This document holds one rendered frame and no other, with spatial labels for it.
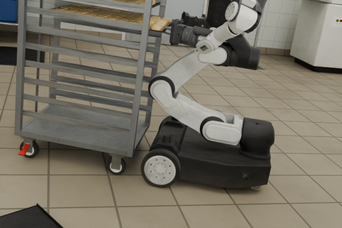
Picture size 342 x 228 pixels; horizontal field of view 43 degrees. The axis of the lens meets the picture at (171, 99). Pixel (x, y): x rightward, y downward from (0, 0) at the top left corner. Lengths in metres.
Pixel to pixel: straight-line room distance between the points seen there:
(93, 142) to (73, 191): 0.29
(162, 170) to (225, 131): 0.39
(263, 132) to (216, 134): 0.25
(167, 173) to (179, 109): 0.34
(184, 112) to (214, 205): 0.51
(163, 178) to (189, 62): 0.60
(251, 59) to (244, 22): 0.49
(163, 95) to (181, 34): 0.39
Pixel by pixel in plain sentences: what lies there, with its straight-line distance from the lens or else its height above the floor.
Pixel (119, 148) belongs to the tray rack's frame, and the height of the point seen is 0.15.
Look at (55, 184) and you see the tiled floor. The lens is 2.22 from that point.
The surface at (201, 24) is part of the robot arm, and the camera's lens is 2.46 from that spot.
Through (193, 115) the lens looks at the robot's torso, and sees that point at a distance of 2.34.
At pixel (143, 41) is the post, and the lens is 2.08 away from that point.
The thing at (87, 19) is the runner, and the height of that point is 0.78.
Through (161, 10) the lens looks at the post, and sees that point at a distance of 2.51.
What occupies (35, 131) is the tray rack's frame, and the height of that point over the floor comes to 0.15.
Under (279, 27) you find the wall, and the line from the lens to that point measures 6.50.
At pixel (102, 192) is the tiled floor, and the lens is 2.18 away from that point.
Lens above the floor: 1.11
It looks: 18 degrees down
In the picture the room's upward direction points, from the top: 8 degrees clockwise
